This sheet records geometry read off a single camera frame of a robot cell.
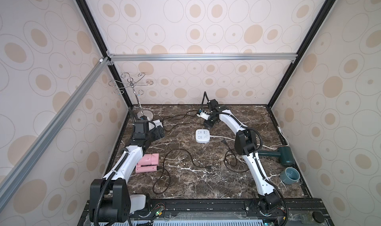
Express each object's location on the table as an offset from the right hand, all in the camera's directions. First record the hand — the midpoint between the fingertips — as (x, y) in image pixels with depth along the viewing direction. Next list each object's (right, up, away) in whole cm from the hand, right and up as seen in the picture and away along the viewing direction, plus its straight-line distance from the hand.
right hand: (213, 121), depth 111 cm
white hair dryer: (-33, 0, -40) cm, 52 cm away
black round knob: (+39, -41, -47) cm, 73 cm away
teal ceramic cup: (+40, -30, -27) cm, 57 cm away
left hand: (-33, -4, -24) cm, 41 cm away
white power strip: (-9, -9, -12) cm, 17 cm away
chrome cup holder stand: (-51, +23, -23) cm, 61 cm away
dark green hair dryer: (+40, -18, -21) cm, 49 cm away
